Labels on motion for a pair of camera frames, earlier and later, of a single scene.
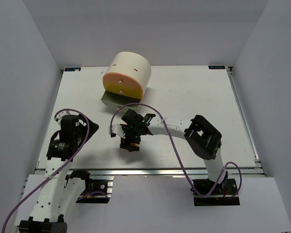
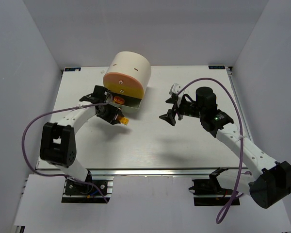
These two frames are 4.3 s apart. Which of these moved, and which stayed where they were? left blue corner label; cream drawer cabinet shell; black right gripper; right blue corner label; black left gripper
Moved: black right gripper; black left gripper
Stayed: right blue corner label; cream drawer cabinet shell; left blue corner label
